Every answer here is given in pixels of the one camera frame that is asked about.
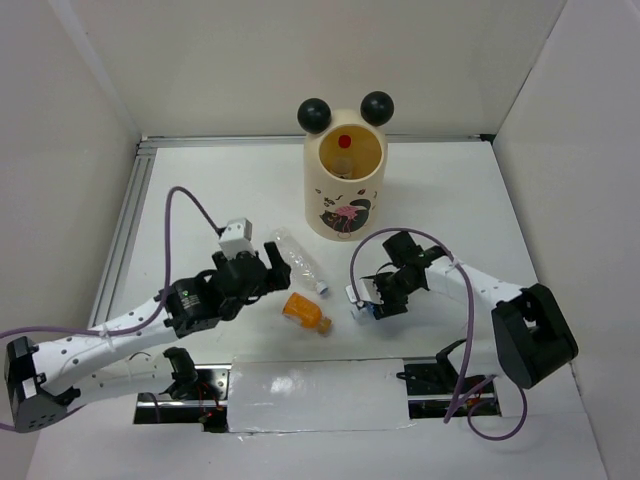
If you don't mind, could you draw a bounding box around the purple cable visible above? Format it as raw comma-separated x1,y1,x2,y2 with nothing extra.
0,186,231,431
348,227,529,442

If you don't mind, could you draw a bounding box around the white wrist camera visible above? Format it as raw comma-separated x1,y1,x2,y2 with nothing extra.
219,218,255,260
345,279,382,304

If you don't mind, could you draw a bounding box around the clear unlabeled plastic bottle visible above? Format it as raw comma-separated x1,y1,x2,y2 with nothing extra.
271,227,329,296

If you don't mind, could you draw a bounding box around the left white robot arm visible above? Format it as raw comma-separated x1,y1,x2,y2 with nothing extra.
3,242,291,433

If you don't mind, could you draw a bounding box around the orange juice bottle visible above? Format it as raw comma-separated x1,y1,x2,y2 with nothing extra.
282,293,332,335

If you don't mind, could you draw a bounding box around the blue label white cap bottle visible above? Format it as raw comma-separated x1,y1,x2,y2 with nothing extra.
350,301,377,324

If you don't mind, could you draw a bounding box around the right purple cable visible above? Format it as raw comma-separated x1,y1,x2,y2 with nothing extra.
348,227,529,442

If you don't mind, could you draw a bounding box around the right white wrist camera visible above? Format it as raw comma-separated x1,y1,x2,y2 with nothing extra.
345,279,382,304

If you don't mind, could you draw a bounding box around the aluminium frame rail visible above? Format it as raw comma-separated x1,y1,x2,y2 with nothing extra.
82,133,496,361

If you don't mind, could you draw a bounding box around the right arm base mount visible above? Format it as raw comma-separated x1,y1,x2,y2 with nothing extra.
396,339,500,419

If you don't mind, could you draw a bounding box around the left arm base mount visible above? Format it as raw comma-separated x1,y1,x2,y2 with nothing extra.
133,363,231,433

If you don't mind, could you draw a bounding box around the cream bin with black ears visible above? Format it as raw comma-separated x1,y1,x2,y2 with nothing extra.
297,91,395,241

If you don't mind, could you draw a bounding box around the red label water bottle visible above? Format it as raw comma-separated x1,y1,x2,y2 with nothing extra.
331,134,354,179

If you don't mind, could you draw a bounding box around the silver foil tape sheet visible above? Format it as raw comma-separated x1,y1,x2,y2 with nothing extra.
227,359,411,433

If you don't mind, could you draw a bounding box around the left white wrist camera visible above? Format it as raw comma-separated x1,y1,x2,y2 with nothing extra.
219,218,255,260

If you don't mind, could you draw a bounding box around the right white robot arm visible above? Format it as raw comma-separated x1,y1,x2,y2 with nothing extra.
347,228,579,390

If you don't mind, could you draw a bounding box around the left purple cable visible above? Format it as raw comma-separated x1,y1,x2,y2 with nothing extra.
0,186,231,431

